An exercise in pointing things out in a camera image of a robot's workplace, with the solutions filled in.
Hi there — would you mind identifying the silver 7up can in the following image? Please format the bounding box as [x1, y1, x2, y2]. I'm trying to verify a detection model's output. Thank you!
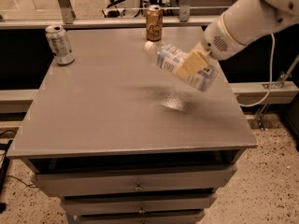
[45, 25, 75, 65]

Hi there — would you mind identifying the gold soda can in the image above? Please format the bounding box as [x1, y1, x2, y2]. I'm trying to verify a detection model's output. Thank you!
[146, 5, 163, 41]

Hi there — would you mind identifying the black cable on floor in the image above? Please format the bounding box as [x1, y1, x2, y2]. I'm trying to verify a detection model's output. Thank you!
[0, 128, 38, 215]

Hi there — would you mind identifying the grey drawer cabinet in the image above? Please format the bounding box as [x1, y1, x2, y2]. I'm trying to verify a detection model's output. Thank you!
[8, 28, 256, 224]

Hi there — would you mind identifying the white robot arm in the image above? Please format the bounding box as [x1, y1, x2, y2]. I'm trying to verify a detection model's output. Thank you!
[175, 0, 299, 79]

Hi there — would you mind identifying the white cable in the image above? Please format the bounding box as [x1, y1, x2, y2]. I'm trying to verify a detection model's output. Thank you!
[238, 33, 277, 108]

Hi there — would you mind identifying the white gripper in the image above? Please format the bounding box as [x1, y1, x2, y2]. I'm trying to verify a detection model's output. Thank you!
[176, 13, 246, 79]

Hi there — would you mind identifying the blue label plastic bottle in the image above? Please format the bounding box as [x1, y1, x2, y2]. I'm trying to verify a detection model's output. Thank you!
[144, 41, 218, 91]

